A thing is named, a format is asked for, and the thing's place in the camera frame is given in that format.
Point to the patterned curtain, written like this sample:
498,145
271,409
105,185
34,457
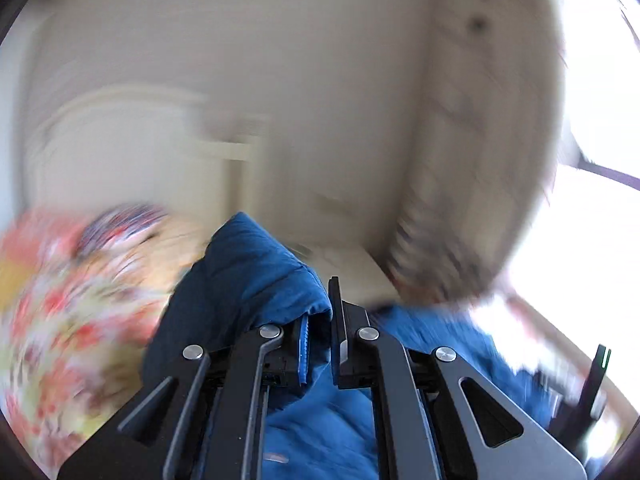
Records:
465,160

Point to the blue quilted jacket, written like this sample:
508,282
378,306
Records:
240,280

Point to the white headboard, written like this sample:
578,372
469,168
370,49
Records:
125,150

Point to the floral bed sheet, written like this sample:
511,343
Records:
75,320

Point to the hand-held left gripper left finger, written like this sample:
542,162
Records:
302,352

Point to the window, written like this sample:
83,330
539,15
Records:
595,110

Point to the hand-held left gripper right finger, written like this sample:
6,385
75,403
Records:
336,360

